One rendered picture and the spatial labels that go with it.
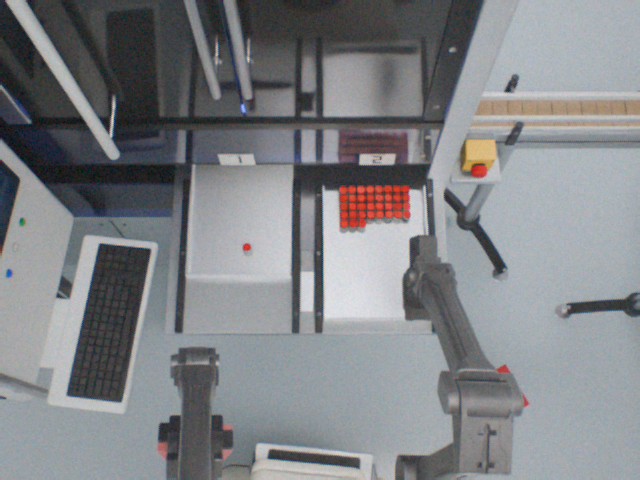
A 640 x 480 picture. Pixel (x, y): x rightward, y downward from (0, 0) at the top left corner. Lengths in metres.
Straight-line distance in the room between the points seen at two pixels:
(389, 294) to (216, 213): 0.49
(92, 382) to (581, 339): 1.73
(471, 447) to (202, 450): 0.41
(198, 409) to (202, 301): 0.67
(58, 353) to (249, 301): 0.51
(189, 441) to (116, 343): 0.79
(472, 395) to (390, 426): 1.64
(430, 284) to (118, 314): 0.92
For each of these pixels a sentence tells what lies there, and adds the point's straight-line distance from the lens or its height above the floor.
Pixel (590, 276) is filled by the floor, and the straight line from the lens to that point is 2.97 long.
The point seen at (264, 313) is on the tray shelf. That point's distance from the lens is 1.88.
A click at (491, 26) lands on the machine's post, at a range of 1.39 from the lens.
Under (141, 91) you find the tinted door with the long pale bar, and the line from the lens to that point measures 1.62.
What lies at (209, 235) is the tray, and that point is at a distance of 1.95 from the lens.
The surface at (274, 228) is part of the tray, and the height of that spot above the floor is 0.88.
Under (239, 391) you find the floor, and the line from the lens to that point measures 2.75.
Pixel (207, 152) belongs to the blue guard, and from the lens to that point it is 1.84.
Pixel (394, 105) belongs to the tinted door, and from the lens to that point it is 1.64.
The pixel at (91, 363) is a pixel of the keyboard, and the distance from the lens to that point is 2.00.
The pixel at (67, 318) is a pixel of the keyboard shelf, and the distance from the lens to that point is 2.06.
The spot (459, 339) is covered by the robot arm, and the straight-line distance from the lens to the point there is 1.22.
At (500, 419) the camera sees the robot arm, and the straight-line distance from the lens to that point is 1.12.
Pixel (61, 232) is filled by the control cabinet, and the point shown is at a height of 0.87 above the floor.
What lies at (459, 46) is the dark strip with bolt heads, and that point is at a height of 1.51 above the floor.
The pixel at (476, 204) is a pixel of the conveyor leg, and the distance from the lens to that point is 2.61.
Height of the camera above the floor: 2.71
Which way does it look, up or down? 72 degrees down
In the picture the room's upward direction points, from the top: 1 degrees counter-clockwise
